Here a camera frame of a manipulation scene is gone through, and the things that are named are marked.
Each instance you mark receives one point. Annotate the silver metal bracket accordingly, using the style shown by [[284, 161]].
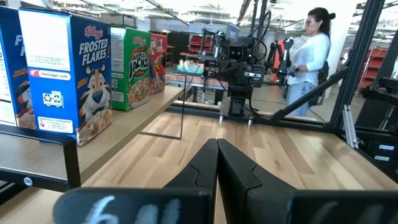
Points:
[[349, 127]]

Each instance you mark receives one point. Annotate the background work table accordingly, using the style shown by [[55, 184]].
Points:
[[199, 81]]

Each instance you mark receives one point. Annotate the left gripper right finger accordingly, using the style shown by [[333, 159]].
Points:
[[242, 186]]

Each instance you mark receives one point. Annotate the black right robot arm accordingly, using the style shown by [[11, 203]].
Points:
[[237, 93]]

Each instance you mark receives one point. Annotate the wooden shelf black metal legs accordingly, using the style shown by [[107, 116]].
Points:
[[130, 121]]

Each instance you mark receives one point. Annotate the red storage rack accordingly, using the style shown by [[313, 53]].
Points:
[[202, 42], [373, 68]]

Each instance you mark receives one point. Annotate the grey monitor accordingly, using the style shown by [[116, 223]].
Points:
[[233, 30]]

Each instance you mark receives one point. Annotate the person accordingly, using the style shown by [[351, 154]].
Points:
[[311, 56]]

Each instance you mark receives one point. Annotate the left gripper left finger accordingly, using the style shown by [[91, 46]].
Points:
[[202, 174]]

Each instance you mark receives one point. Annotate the black aluminium rig frame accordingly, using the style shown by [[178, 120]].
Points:
[[357, 62]]

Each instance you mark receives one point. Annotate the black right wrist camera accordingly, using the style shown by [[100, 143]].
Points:
[[236, 53]]

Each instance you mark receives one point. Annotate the blue Frosted Flakes cereal box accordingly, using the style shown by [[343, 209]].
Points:
[[68, 77], [12, 77]]

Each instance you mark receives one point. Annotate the green Apple Jacks cereal box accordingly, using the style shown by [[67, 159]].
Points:
[[133, 68]]

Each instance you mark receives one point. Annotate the red Froot Loops cereal box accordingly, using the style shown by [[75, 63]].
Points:
[[158, 65]]

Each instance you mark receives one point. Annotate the teal object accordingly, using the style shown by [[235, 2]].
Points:
[[189, 68]]

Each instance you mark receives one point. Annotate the black box white labels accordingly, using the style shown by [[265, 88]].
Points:
[[379, 155]]

